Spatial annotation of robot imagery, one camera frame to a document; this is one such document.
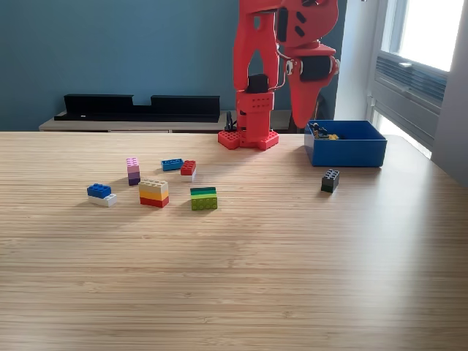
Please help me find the tan yellow red brick stack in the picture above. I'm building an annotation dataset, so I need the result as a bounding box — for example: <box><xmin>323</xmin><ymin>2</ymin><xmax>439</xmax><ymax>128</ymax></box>
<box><xmin>137</xmin><ymin>178</ymin><xmax>170</xmax><ymax>208</ymax></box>

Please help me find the black brick stack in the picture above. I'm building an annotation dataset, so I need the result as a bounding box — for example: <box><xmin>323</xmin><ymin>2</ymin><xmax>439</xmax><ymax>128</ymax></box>
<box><xmin>320</xmin><ymin>168</ymin><xmax>341</xmax><ymax>194</ymax></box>

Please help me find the grey radiator unit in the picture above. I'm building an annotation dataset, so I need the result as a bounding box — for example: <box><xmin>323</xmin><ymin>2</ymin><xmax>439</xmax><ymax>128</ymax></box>
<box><xmin>371</xmin><ymin>50</ymin><xmax>449</xmax><ymax>151</ymax></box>

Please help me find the pink purple brick stack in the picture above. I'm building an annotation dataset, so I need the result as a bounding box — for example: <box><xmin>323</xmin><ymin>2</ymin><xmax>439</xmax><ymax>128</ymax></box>
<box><xmin>126</xmin><ymin>157</ymin><xmax>141</xmax><ymax>186</ymax></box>

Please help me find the red and white brick stack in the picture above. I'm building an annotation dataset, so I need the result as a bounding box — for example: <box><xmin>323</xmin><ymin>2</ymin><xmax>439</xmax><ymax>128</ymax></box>
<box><xmin>180</xmin><ymin>159</ymin><xmax>197</xmax><ymax>183</ymax></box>

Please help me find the bright window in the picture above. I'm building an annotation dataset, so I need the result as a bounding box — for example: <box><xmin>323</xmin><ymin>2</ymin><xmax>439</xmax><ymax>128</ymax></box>
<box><xmin>380</xmin><ymin>0</ymin><xmax>468</xmax><ymax>72</ymax></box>

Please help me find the yellow toy digger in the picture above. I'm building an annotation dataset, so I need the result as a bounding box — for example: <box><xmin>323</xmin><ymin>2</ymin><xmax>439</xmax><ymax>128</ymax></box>
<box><xmin>309</xmin><ymin>122</ymin><xmax>344</xmax><ymax>141</ymax></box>

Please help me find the blue and white brick stack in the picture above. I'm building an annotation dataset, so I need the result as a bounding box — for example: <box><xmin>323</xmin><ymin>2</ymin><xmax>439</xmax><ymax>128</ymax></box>
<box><xmin>86</xmin><ymin>183</ymin><xmax>118</xmax><ymax>208</ymax></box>

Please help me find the small blue brick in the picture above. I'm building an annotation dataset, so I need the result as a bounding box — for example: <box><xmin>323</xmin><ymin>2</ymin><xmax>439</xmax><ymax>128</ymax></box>
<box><xmin>161</xmin><ymin>157</ymin><xmax>185</xmax><ymax>172</ymax></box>

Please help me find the green brick stack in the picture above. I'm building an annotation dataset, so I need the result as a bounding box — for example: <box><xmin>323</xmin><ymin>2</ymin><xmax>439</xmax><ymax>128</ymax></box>
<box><xmin>189</xmin><ymin>186</ymin><xmax>219</xmax><ymax>211</ymax></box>

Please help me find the blue plastic bin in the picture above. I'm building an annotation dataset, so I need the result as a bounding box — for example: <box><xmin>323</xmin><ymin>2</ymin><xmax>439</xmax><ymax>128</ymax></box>
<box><xmin>303</xmin><ymin>119</ymin><xmax>388</xmax><ymax>168</ymax></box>

